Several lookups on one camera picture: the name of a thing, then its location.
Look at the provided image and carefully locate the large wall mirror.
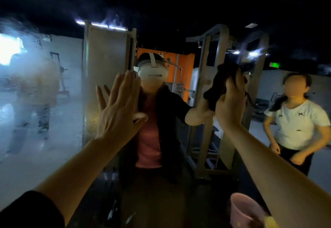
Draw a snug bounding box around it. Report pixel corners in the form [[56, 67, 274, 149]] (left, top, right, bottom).
[[0, 0, 331, 228]]

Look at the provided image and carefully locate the person's left forearm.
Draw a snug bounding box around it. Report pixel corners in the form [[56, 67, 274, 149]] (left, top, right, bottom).
[[33, 134, 131, 226]]

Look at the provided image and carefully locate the person's right forearm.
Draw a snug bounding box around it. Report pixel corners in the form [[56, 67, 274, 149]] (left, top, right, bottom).
[[222, 121, 331, 228]]

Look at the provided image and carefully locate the person's right hand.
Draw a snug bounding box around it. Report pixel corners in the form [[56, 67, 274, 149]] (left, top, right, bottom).
[[214, 69, 248, 131]]

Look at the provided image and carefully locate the dark brown cleaning cloth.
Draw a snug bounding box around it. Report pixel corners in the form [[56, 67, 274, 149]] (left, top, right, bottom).
[[203, 62, 242, 112]]

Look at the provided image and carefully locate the person's left hand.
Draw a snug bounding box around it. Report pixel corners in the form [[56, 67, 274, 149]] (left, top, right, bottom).
[[95, 70, 149, 147]]

